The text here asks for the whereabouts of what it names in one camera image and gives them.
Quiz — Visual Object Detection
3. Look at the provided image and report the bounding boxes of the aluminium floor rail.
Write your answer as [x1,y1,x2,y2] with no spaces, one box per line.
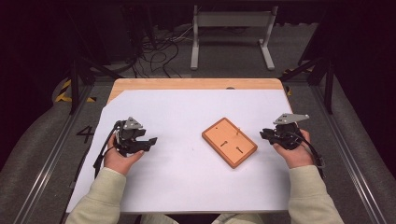
[310,83,388,224]
[13,83,95,224]

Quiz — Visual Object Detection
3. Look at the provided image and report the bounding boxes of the grey metal stand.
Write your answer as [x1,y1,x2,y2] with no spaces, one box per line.
[190,4,279,71]

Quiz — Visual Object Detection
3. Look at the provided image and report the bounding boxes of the white paper sheet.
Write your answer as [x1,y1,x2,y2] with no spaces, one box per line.
[65,89,328,215]

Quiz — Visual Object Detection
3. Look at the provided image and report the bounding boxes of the person's right hand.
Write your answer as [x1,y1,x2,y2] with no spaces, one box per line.
[273,128,315,170]

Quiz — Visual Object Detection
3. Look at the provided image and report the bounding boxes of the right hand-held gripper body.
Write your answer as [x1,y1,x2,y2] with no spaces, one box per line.
[270,113,310,151]

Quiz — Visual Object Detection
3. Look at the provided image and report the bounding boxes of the bundle of black floor cables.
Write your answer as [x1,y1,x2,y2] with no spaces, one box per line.
[130,24,194,79]

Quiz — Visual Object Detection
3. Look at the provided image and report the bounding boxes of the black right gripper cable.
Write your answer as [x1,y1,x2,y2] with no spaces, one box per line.
[289,131,327,180]

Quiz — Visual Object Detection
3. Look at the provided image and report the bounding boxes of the black stand legs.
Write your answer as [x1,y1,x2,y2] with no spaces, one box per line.
[64,6,123,116]
[279,18,336,116]

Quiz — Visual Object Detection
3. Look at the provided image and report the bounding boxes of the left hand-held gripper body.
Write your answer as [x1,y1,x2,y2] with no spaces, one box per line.
[113,116,148,158]

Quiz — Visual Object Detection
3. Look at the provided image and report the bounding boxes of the wooden photo frame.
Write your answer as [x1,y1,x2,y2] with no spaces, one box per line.
[201,117,259,170]

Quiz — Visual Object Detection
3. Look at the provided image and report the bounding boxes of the yellow black striped tape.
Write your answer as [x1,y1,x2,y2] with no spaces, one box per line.
[281,66,314,97]
[54,78,97,104]

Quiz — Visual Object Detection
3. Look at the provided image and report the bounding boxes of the person's left hand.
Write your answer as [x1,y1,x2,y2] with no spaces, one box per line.
[103,133,146,177]

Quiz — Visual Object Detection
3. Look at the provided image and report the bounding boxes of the person's lap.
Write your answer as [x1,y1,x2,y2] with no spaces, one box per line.
[138,212,266,224]

